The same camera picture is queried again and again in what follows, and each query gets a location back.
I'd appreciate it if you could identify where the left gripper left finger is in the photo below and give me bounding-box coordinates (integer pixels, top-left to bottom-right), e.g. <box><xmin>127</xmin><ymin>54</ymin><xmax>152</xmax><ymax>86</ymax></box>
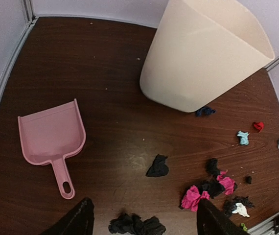
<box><xmin>41</xmin><ymin>197</ymin><xmax>94</xmax><ymax>235</ymax></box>

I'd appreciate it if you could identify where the cream plastic waste bin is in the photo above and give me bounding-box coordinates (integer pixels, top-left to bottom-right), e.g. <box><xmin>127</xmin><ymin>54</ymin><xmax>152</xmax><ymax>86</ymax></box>
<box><xmin>139</xmin><ymin>0</ymin><xmax>275</xmax><ymax>113</ymax></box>

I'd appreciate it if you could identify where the left frame post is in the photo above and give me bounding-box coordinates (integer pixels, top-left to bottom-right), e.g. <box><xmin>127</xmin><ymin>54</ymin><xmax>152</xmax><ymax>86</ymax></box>
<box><xmin>20</xmin><ymin>0</ymin><xmax>38</xmax><ymax>27</ymax></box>

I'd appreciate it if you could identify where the pink plastic dustpan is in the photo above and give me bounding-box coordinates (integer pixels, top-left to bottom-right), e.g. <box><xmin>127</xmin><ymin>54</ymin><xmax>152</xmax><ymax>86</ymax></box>
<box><xmin>18</xmin><ymin>99</ymin><xmax>86</xmax><ymax>200</ymax></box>

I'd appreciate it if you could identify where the pink paper scrap left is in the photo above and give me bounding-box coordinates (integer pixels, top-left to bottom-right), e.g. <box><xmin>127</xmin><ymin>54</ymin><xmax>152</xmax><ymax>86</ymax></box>
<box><xmin>181</xmin><ymin>185</ymin><xmax>210</xmax><ymax>212</ymax></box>

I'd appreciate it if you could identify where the red paper scrap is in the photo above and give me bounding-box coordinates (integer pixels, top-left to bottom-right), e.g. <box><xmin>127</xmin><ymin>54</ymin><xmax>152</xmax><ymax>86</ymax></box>
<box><xmin>253</xmin><ymin>122</ymin><xmax>264</xmax><ymax>133</ymax></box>

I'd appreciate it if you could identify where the pink paper scrap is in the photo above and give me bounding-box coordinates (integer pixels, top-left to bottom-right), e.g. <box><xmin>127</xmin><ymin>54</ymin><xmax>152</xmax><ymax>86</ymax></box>
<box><xmin>216</xmin><ymin>171</ymin><xmax>235</xmax><ymax>195</ymax></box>
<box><xmin>181</xmin><ymin>185</ymin><xmax>210</xmax><ymax>212</ymax></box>

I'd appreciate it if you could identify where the small black paper scrap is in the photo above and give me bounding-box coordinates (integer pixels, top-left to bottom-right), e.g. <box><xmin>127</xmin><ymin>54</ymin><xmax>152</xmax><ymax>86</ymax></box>
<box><xmin>245</xmin><ymin>176</ymin><xmax>252</xmax><ymax>185</ymax></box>

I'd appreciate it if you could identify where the aluminium front rail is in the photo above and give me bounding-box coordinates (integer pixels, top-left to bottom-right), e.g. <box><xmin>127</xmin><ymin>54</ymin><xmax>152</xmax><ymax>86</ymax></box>
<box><xmin>248</xmin><ymin>203</ymin><xmax>279</xmax><ymax>235</ymax></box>

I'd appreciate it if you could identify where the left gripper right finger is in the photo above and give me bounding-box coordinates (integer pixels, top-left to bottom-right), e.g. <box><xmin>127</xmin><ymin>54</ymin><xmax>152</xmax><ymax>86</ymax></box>
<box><xmin>196</xmin><ymin>199</ymin><xmax>248</xmax><ymax>235</ymax></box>

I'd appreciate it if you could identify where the dark blue paper scrap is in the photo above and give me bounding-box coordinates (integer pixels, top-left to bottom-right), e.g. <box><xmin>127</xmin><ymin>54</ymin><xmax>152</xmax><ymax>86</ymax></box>
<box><xmin>195</xmin><ymin>106</ymin><xmax>216</xmax><ymax>117</ymax></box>

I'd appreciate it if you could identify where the black paper scrap front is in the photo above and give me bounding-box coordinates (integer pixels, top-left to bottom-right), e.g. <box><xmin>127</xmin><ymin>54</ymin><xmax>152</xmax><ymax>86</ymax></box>
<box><xmin>222</xmin><ymin>196</ymin><xmax>255</xmax><ymax>218</ymax></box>

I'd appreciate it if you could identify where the pink paper scrap right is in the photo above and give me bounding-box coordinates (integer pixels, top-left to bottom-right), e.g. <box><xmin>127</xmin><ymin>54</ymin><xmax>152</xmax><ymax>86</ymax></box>
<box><xmin>216</xmin><ymin>171</ymin><xmax>235</xmax><ymax>195</ymax></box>

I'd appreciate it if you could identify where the white paper scrap front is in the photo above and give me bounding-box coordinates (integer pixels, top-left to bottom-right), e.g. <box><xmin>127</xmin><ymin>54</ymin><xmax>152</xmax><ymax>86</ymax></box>
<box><xmin>232</xmin><ymin>203</ymin><xmax>250</xmax><ymax>217</ymax></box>

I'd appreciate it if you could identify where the light blue paper scrap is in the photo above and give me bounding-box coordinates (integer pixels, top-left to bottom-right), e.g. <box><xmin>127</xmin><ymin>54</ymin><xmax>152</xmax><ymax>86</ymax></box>
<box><xmin>237</xmin><ymin>131</ymin><xmax>250</xmax><ymax>145</ymax></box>

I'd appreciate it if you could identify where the green paper scrap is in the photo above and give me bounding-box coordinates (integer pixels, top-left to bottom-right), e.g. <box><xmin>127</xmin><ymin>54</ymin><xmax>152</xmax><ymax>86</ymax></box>
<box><xmin>240</xmin><ymin>223</ymin><xmax>248</xmax><ymax>232</ymax></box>

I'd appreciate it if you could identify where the black paper scrap left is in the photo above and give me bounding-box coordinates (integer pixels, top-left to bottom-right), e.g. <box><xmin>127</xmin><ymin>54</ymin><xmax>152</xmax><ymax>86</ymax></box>
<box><xmin>145</xmin><ymin>154</ymin><xmax>169</xmax><ymax>178</ymax></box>

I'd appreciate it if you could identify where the black paper scrap front-left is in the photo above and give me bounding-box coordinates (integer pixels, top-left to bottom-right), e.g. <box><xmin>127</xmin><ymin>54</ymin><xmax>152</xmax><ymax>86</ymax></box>
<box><xmin>108</xmin><ymin>213</ymin><xmax>166</xmax><ymax>235</ymax></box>

